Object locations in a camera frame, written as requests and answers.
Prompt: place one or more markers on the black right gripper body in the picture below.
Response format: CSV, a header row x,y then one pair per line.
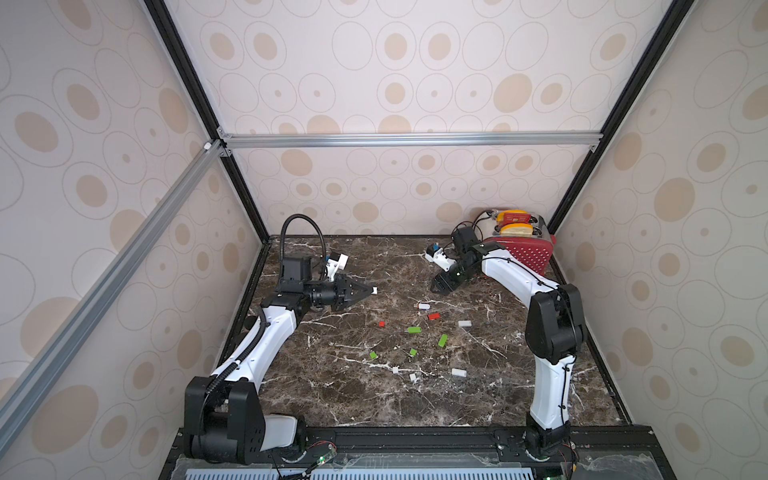
x,y
458,271

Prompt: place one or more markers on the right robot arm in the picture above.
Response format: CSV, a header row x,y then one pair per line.
x,y
554,331

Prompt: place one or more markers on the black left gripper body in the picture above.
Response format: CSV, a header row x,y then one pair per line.
x,y
326,294

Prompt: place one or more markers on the red polka dot toaster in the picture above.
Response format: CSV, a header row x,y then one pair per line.
x,y
524,234

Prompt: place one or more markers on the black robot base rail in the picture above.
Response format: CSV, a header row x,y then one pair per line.
x,y
591,452

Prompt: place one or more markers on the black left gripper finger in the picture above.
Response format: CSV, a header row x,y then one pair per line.
x,y
361,286
359,296

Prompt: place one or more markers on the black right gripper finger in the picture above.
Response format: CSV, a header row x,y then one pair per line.
x,y
445,277
437,286

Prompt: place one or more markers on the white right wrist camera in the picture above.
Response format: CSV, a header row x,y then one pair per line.
x,y
435,254

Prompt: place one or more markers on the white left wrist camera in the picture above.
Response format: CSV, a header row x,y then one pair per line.
x,y
335,262

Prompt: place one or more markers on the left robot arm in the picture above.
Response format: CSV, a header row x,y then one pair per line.
x,y
223,418

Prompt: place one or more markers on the silver aluminium crossbar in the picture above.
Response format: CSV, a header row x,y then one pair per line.
x,y
397,140

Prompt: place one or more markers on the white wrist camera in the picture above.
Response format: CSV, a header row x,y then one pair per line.
x,y
335,262
435,254

